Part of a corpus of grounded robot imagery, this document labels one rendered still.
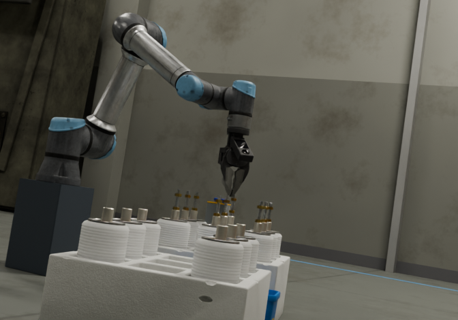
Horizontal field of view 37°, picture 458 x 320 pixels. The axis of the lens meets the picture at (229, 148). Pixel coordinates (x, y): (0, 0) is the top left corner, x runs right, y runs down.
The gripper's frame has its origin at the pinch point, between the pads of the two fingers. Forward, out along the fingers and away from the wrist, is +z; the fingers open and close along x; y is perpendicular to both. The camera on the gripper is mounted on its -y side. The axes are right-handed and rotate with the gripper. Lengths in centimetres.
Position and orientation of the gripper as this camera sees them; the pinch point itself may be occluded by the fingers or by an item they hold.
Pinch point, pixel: (231, 192)
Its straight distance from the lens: 213.5
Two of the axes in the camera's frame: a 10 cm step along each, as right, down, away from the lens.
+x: -9.3, -1.6, -3.3
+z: -1.4, 9.9, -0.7
